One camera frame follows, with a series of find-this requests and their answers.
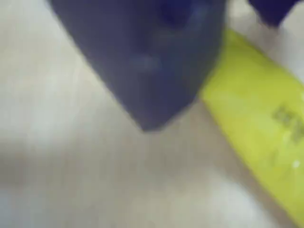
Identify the yellow instant coffee stick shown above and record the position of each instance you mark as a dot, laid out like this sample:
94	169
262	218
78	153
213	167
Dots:
249	95

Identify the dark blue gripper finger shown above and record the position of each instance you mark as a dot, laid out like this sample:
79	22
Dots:
270	10
147	71

